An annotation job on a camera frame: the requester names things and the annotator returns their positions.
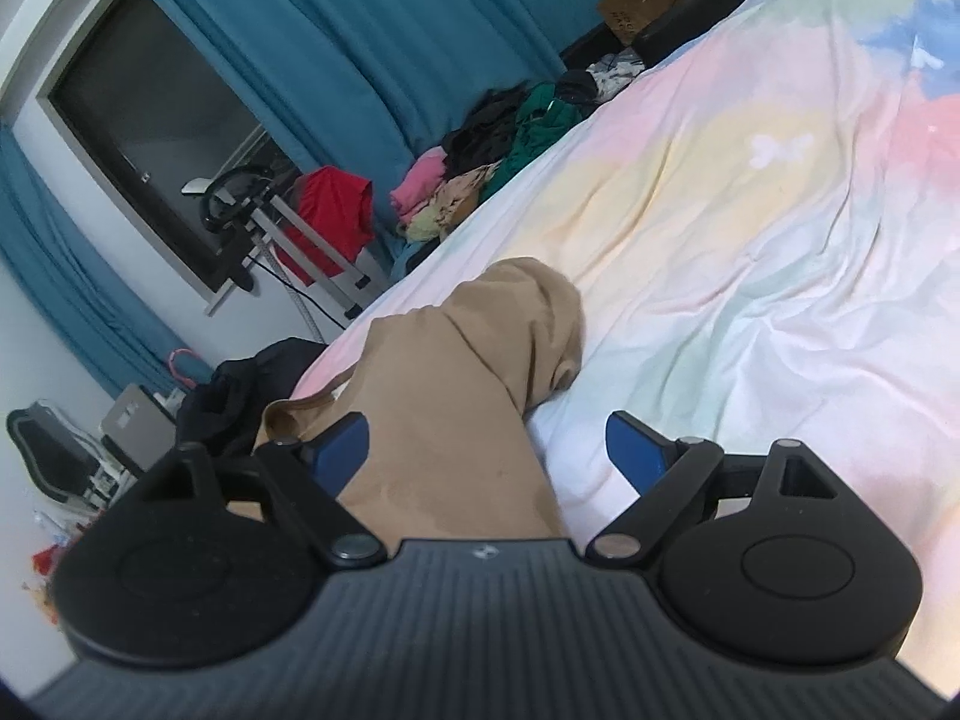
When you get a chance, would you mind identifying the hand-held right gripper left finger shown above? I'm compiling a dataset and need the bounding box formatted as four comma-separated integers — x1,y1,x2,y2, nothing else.
139,411,391,567

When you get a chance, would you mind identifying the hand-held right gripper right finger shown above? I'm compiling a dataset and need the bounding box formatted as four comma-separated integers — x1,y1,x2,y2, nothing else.
585,411,841,563

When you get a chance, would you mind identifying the tan printed shirt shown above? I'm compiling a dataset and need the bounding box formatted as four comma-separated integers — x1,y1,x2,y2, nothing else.
253,257,586,541

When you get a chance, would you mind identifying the dark navy jacket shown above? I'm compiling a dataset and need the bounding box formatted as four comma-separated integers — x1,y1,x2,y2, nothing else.
176,337,329,458

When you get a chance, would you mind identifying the blue cloth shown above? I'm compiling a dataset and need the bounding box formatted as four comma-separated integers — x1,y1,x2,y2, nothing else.
390,240,428,278

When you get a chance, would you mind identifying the silver box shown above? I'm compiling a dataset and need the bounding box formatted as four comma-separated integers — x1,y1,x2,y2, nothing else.
100,382,179,466

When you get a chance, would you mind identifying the red garment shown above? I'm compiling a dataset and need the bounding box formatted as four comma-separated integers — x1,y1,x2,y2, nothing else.
285,167,376,287

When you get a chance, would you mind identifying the silver exercise machine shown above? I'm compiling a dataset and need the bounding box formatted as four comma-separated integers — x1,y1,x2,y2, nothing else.
180,165,391,331

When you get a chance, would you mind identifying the pastel tie-dye bed sheet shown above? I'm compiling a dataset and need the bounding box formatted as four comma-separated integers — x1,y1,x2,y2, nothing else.
289,0,960,680

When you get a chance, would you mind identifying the pink garment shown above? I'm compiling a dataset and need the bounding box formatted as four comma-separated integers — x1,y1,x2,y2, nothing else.
388,148,449,220

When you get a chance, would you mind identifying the black chair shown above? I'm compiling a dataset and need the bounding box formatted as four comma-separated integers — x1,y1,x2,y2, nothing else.
6,401,113,503

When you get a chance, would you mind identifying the colourful desk clutter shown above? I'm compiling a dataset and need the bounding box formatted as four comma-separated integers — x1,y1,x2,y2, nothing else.
22,506,91,627

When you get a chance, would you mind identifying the green garment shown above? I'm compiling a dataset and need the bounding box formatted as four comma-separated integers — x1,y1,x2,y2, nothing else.
484,82,601,192

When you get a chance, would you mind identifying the black garment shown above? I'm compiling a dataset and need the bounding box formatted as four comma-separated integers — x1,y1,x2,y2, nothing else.
442,86,533,173

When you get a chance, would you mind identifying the narrow teal curtain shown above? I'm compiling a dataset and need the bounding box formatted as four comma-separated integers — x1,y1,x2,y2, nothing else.
0,124,215,398

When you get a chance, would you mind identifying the white patterned garment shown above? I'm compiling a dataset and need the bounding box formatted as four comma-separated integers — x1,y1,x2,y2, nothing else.
585,47,647,100

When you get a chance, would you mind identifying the dark window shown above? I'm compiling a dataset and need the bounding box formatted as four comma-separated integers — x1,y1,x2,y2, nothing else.
37,0,301,293

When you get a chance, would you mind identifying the wide teal curtain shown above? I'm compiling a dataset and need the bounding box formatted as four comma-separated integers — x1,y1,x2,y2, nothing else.
105,0,650,188

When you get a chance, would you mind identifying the brown paper bag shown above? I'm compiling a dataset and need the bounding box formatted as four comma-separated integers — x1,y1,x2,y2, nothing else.
596,0,687,46

